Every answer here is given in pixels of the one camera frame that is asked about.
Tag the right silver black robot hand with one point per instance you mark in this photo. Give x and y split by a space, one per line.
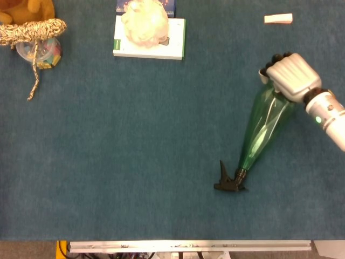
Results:
293 75

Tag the green spray bottle black trigger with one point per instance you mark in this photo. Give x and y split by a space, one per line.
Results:
264 121

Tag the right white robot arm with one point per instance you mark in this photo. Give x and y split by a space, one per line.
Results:
328 116

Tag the white pink wedge eraser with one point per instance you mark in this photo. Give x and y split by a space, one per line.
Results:
277 19

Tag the white box with green edge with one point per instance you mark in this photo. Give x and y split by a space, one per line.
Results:
175 40

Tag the dark blue small box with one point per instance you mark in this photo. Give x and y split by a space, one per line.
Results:
171 8

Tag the cream mesh bath loofah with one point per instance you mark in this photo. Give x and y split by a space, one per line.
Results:
145 24

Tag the blue felt table cloth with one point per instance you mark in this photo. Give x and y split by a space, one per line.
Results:
134 148

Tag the grey base panel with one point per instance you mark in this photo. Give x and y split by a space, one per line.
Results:
328 248

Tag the clear jar of coloured clips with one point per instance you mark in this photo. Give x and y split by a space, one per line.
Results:
51 54

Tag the beige brown twine bundle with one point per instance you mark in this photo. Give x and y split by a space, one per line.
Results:
32 29

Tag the brown plush toy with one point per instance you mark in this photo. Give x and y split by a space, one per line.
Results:
21 10

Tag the aluminium profile rail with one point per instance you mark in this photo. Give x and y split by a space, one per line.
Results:
188 246

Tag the yellow frame post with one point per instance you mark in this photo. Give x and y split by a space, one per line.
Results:
61 246

